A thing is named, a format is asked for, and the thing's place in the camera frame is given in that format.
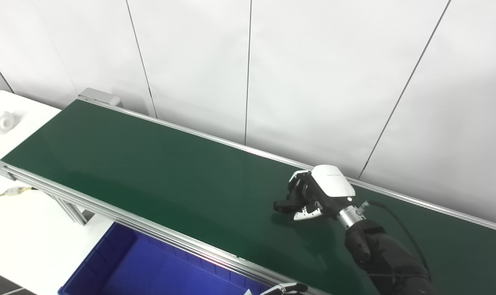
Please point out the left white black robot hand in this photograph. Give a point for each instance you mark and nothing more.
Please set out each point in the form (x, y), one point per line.
(286, 288)

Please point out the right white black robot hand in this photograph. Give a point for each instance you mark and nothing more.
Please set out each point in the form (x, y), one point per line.
(331, 184)

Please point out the black flanged bearing part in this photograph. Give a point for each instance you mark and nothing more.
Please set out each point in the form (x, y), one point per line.
(282, 205)

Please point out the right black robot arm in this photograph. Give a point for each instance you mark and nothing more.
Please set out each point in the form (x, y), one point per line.
(387, 262)

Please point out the blue plastic bin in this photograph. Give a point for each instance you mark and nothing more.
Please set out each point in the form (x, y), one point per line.
(149, 270)

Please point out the green conveyor belt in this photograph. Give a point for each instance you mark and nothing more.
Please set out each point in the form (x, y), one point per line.
(149, 172)
(129, 223)

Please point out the aluminium conveyor leg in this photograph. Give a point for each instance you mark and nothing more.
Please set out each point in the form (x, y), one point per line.
(71, 211)

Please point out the white flanged part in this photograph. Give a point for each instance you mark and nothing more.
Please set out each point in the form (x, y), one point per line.
(2, 121)

